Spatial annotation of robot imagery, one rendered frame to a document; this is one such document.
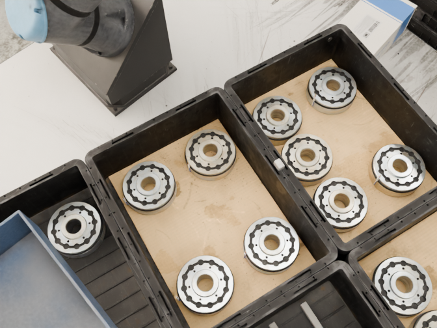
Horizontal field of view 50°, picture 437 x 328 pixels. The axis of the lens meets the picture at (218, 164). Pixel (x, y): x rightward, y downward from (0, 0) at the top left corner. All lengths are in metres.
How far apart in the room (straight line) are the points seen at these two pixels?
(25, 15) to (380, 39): 0.80
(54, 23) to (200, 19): 0.52
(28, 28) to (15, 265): 0.44
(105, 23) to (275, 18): 0.52
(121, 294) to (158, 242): 0.12
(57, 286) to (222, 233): 0.36
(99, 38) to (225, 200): 0.42
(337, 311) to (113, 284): 0.41
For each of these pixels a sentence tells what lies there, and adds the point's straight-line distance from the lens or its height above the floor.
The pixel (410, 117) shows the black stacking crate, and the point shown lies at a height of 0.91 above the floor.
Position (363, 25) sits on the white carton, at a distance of 1.26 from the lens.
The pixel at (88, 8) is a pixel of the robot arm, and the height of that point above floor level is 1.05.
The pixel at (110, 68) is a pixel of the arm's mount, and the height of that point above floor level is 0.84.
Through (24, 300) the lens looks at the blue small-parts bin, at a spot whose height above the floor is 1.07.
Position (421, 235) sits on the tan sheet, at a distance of 0.99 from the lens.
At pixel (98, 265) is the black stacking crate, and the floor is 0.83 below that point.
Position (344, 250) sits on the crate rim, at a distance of 0.83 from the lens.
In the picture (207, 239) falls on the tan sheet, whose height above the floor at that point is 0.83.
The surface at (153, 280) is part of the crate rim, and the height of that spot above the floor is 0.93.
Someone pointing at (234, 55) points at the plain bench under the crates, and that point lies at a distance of 1.27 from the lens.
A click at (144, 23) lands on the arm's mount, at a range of 1.05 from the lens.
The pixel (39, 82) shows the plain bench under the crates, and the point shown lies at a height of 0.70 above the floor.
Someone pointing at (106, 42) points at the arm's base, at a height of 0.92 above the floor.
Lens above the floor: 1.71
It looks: 66 degrees down
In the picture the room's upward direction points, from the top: 2 degrees counter-clockwise
